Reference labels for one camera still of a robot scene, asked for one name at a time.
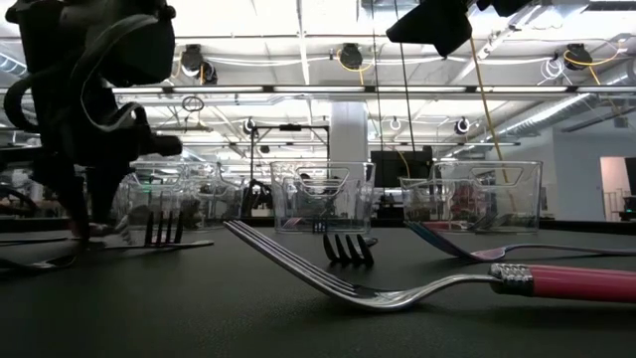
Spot yellow hanging cable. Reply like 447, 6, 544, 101
466, 37, 519, 213

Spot thin black hanging cable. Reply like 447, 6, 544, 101
370, 0, 388, 200

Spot long ceiling light strip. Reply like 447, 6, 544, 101
111, 85, 636, 95

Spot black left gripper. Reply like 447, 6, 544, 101
29, 74, 183, 248

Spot black ceiling cable reel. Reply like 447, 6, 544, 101
563, 43, 593, 72
339, 42, 365, 72
179, 43, 220, 86

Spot silver ventilation duct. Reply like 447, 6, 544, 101
489, 59, 636, 143

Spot pink-handled silver fork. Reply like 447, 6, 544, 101
222, 219, 636, 313
426, 212, 518, 233
416, 214, 498, 234
0, 222, 131, 273

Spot black table mat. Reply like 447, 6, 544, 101
0, 218, 636, 358

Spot iridescent rainbow fork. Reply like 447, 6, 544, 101
142, 211, 186, 249
282, 217, 332, 235
402, 220, 636, 264

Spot clear plastic bin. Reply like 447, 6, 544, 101
112, 160, 245, 233
269, 160, 378, 236
399, 159, 544, 235

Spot white square pillar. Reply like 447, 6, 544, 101
329, 100, 370, 163

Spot black monitor screen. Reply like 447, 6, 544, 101
370, 148, 434, 189

